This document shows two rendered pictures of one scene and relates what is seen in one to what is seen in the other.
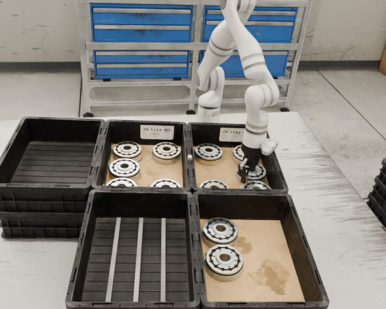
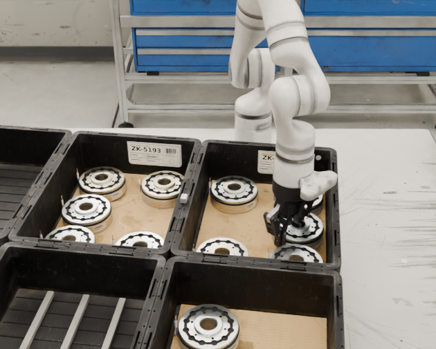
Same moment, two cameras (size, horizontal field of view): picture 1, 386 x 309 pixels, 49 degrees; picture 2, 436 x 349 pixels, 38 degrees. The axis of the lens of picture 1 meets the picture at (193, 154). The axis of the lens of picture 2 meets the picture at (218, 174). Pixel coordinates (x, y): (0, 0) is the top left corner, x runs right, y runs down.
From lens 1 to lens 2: 34 cm
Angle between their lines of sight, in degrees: 11
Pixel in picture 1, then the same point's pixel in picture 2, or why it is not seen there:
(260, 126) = (297, 149)
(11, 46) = (31, 24)
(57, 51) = (96, 31)
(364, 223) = not seen: outside the picture
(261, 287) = not seen: outside the picture
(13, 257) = not seen: outside the picture
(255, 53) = (287, 21)
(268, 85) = (309, 77)
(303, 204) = (398, 291)
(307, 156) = (427, 206)
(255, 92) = (282, 90)
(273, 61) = (422, 46)
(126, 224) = (61, 302)
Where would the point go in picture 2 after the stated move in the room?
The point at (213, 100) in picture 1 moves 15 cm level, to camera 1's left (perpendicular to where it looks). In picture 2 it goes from (256, 105) to (196, 98)
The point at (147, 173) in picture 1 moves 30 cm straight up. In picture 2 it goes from (125, 221) to (112, 94)
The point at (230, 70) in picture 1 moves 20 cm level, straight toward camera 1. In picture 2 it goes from (349, 60) to (342, 77)
